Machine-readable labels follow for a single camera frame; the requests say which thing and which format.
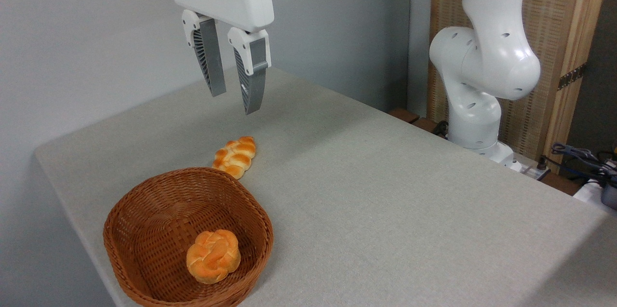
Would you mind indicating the round knotted bread roll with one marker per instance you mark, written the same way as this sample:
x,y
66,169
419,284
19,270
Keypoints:
x,y
213,256

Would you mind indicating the brown wicker basket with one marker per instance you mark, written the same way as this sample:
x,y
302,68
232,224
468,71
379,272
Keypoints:
x,y
159,220

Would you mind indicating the long braided bread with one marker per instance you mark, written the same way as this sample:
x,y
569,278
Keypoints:
x,y
235,156

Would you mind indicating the metal screen hinge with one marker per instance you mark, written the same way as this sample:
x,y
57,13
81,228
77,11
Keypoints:
x,y
572,76

